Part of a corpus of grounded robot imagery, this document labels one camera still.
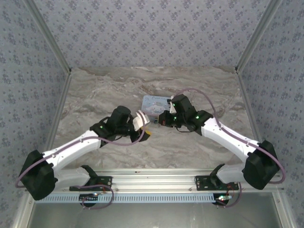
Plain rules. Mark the small circuit board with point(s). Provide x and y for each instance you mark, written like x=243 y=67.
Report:
x=223 y=198
x=89 y=196

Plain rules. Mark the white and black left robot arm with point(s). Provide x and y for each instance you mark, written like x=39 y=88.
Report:
x=71 y=149

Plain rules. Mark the small right circuit board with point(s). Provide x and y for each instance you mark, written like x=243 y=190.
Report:
x=223 y=198

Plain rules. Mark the aluminium table side rail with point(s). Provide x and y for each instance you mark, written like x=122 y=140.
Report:
x=59 y=107
x=248 y=107

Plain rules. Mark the aluminium upright frame post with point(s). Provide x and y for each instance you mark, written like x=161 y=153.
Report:
x=47 y=35
x=259 y=35

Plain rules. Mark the light blue cartoon card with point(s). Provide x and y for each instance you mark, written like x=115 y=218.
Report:
x=154 y=105

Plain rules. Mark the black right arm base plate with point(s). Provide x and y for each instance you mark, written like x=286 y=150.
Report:
x=202 y=181

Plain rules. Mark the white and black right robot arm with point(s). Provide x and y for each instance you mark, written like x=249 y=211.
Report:
x=228 y=137

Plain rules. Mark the black and yellow padlock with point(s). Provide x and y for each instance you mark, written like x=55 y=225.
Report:
x=146 y=136

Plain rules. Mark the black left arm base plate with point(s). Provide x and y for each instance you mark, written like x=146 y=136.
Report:
x=104 y=181

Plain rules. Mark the small left circuit board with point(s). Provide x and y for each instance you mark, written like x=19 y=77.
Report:
x=89 y=196

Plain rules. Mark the aluminium mounting rail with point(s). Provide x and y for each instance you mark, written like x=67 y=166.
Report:
x=152 y=178

